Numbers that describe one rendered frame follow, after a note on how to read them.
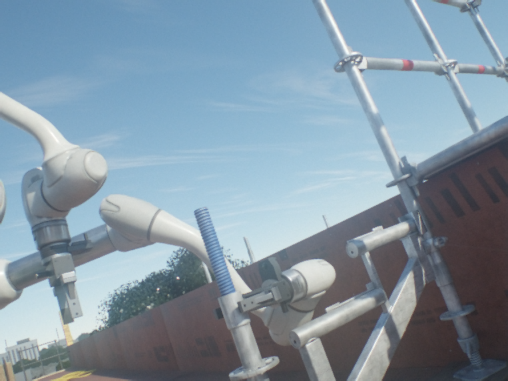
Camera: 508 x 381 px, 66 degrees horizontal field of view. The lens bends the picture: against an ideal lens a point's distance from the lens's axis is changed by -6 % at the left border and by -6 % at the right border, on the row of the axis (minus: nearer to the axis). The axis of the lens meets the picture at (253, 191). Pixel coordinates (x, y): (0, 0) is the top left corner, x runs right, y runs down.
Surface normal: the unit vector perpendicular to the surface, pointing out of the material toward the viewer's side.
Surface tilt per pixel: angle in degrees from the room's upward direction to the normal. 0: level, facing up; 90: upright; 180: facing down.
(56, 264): 90
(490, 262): 90
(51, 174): 103
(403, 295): 90
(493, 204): 90
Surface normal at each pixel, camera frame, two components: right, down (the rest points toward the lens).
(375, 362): 0.47, -0.36
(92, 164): 0.86, -0.26
